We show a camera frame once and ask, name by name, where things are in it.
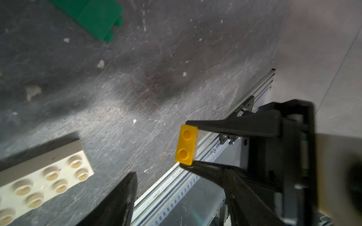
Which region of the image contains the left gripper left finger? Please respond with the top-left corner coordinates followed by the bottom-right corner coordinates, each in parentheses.
top-left (78, 172), bottom-right (138, 226)

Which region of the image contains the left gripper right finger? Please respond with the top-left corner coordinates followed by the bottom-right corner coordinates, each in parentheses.
top-left (223, 169), bottom-right (285, 226)

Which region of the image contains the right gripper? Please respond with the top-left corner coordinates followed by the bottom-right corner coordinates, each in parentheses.
top-left (180, 99), bottom-right (317, 226)

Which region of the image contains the yellow stepped lego brick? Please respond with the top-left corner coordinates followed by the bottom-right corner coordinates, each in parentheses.
top-left (175, 125), bottom-right (198, 166)

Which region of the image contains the white long lego brick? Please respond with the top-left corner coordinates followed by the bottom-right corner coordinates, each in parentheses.
top-left (1, 140), bottom-right (94, 226)

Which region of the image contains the green lego brick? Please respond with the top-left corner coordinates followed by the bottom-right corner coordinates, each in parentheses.
top-left (51, 0), bottom-right (124, 42)

